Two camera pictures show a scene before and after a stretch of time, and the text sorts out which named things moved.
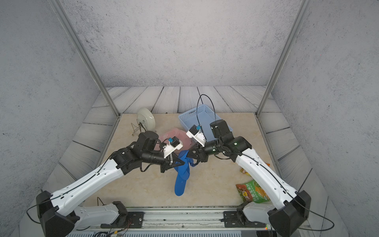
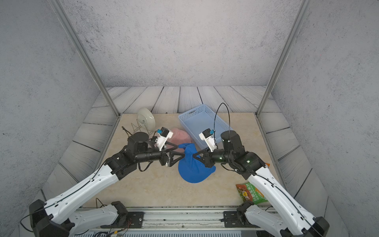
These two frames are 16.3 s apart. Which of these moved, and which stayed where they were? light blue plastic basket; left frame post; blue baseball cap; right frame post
Moved: blue baseball cap
Stayed: light blue plastic basket; left frame post; right frame post
